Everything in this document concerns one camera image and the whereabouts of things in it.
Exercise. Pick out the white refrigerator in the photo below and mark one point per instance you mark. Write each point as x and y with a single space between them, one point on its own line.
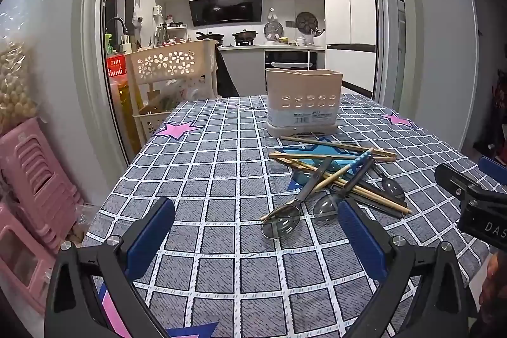
348 5

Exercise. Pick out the round dark hanging tray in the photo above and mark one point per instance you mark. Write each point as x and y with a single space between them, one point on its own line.
305 22

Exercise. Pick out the beige plastic utensil holder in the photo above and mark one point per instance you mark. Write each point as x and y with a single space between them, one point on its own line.
301 84

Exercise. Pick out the black wok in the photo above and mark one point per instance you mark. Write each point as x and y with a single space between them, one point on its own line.
212 36

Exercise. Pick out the grey checked star tablecloth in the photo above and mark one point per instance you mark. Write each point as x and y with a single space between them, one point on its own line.
222 171

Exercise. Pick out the pink plastic stool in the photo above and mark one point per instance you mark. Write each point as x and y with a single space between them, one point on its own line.
19 266
35 171

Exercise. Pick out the dark lidded pot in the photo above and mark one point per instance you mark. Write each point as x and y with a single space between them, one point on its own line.
244 35

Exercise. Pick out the white sliding door frame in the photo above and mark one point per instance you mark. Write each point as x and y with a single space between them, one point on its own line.
91 45

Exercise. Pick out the black range hood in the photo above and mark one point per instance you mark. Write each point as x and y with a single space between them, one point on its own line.
225 9

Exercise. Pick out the round hanging steamer rack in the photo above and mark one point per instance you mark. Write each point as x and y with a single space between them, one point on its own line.
273 32

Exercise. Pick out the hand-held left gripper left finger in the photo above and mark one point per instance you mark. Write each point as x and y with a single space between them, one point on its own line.
152 239

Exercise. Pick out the clear bag of soybeans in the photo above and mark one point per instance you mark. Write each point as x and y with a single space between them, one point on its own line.
14 84

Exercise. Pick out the white hanging plastic bag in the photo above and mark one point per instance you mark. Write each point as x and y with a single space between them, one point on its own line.
138 18

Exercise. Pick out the black kitchen faucet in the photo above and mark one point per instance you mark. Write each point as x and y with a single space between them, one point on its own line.
117 20

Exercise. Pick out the red plastic basket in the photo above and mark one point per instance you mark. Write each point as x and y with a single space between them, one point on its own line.
116 66

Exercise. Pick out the person's right hand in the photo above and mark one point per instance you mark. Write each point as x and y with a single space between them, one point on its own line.
495 276

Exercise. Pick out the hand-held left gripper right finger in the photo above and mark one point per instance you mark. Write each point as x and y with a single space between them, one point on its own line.
362 239

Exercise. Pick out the grey kitchen counter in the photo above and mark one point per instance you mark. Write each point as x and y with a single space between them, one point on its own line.
245 64

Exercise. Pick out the beige flower-cut storage trolley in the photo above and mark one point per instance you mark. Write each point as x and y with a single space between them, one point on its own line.
166 63

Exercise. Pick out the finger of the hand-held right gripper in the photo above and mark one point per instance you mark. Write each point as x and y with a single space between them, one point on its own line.
492 163
455 179

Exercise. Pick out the blue patterned chopstick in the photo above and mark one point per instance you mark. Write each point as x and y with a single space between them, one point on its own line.
336 173

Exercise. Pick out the white countertop spice shelf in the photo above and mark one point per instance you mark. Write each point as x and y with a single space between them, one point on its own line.
172 33

